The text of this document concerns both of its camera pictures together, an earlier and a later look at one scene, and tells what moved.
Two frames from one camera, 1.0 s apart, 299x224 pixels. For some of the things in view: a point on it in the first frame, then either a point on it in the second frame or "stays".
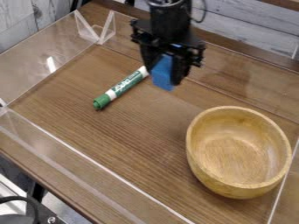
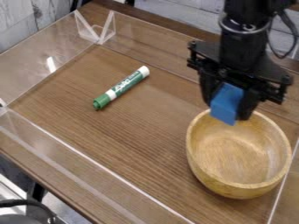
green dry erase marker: [101, 100] stays
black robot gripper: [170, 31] → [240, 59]
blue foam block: [163, 73] → [227, 103]
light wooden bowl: [238, 151] stays
